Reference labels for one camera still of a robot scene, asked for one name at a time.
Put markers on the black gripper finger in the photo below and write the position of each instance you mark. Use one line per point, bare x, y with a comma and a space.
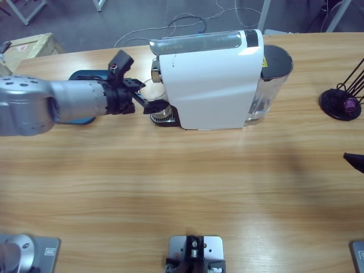
357, 160

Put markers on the clear water tank black lid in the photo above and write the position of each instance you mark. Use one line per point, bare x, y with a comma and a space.
273, 74

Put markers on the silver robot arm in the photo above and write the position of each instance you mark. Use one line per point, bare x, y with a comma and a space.
28, 105

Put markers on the teal plastic tray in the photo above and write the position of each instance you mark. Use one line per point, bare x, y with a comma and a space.
82, 74

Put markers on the arm grey base plate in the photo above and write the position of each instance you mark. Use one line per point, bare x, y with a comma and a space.
358, 256
45, 253

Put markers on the white metal table frame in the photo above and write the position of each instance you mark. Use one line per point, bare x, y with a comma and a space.
338, 14
25, 14

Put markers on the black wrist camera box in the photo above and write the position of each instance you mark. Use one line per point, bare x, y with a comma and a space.
120, 64

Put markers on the silver coffee machine lever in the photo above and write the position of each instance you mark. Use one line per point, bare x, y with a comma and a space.
196, 42

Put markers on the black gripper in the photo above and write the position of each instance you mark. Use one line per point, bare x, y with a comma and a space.
116, 98

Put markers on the black capsule holder with rods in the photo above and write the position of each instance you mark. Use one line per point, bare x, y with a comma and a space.
335, 105

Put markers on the clear drinking glass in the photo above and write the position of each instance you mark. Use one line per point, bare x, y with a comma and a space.
155, 91

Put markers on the white metal table leg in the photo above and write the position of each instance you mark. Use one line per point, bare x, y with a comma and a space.
99, 5
263, 17

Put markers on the purple coffee capsule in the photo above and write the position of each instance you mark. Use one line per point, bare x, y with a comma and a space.
350, 104

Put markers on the silver drip tray grate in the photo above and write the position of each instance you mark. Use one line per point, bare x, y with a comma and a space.
162, 117

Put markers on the grey mount with dark post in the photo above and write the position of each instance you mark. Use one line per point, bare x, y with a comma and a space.
196, 250

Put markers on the white capsule coffee machine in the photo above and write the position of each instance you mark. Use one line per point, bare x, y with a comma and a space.
210, 85

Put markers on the small black tool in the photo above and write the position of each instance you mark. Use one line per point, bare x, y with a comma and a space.
5, 46

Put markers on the light wooden crate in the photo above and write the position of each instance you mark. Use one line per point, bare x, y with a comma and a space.
31, 45

